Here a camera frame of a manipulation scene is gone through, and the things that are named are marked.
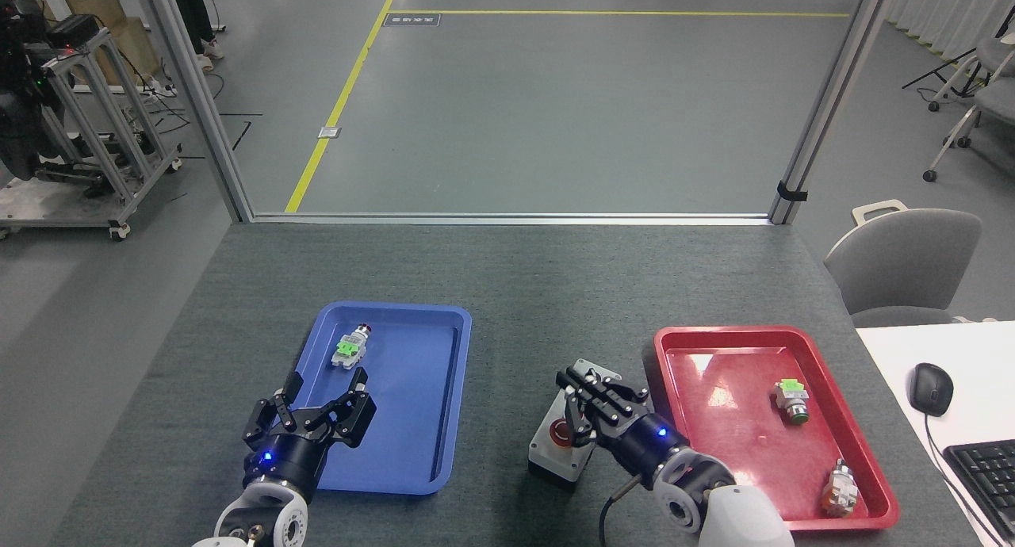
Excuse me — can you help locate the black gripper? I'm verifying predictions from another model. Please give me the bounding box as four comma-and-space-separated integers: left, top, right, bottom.
242, 367, 377, 496
555, 364, 689, 484

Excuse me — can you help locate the grey control box with buttons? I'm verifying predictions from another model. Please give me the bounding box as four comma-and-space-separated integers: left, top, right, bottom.
528, 359, 623, 492

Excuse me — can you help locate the brown cardboard box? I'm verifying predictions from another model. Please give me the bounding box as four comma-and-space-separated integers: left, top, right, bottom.
44, 0, 153, 88

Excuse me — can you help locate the blue plastic tray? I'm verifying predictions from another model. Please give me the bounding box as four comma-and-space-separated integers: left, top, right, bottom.
279, 301, 473, 496

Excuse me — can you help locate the red plastic tray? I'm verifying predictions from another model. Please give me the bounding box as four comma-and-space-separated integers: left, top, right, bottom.
653, 325, 901, 534

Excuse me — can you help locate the black computer mouse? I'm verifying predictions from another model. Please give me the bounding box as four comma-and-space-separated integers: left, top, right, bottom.
908, 362, 955, 418

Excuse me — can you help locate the grey office chair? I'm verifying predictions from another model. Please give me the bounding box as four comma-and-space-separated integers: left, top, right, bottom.
823, 200, 984, 327

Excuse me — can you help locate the white desk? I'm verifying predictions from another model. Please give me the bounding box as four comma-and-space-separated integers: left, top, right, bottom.
855, 319, 1015, 547

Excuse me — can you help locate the black keyboard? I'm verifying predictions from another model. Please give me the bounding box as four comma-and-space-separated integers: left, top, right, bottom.
942, 440, 1015, 544

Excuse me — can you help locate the black machine on cart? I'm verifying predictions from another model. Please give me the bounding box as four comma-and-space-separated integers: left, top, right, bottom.
0, 0, 104, 185

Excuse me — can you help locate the person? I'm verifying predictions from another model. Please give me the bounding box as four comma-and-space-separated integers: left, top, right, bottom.
167, 0, 227, 74

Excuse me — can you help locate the black tripod stand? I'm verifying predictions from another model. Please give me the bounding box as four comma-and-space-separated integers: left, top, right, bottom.
902, 8, 1015, 96

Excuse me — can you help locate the grey chair with white legs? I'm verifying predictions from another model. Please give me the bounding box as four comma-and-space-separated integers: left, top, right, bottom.
928, 36, 1015, 112
922, 78, 1015, 183

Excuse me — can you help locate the white curtain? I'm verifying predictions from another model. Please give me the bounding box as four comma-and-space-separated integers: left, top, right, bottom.
884, 0, 1015, 66

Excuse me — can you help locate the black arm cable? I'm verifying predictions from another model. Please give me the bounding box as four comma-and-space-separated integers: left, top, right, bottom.
599, 474, 645, 547

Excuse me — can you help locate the green-headed push button switch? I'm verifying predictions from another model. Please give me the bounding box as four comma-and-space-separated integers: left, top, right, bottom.
775, 377, 811, 426

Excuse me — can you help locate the silver table edge rail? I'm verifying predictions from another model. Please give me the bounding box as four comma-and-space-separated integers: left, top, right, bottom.
250, 212, 774, 226

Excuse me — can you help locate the silver orange push button switch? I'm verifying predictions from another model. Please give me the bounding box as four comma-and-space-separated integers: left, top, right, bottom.
823, 458, 860, 518

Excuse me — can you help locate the black mouse cable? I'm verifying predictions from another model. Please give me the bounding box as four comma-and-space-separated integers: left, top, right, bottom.
922, 414, 1002, 547

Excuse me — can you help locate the silver aluminium post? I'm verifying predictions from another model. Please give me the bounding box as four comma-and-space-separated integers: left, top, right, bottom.
139, 0, 255, 223
768, 0, 897, 225

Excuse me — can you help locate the aluminium frame cart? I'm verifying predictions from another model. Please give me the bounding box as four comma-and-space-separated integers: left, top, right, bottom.
0, 28, 183, 243

